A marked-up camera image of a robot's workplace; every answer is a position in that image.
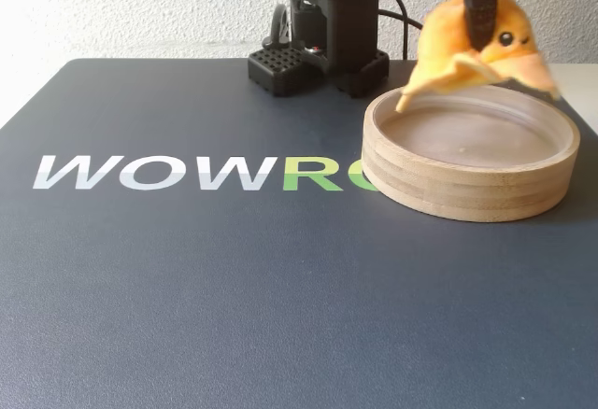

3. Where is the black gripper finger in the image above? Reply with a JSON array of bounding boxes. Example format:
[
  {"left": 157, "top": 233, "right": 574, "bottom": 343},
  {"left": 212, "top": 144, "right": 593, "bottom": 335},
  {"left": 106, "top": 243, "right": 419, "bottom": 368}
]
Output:
[{"left": 448, "top": 0, "right": 499, "bottom": 51}]

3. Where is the black looped cable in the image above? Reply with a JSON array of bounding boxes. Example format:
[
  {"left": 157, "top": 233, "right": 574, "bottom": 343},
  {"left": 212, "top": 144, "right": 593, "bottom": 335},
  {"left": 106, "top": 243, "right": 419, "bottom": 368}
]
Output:
[{"left": 261, "top": 3, "right": 294, "bottom": 50}]

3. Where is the round wooden tray box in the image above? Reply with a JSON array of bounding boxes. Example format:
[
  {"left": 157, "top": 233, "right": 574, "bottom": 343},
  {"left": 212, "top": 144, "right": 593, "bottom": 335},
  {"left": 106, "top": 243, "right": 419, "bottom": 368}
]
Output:
[{"left": 362, "top": 82, "right": 582, "bottom": 223}]

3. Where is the orange plush toy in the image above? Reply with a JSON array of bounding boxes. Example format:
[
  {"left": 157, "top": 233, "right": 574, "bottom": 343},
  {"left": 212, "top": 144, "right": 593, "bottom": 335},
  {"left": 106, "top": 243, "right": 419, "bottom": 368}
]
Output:
[{"left": 395, "top": 0, "right": 561, "bottom": 112}]

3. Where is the dark blue logo mat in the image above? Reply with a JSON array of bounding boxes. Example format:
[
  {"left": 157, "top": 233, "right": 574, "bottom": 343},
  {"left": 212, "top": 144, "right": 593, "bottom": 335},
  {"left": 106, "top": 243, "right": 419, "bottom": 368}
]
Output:
[{"left": 0, "top": 57, "right": 598, "bottom": 409}]

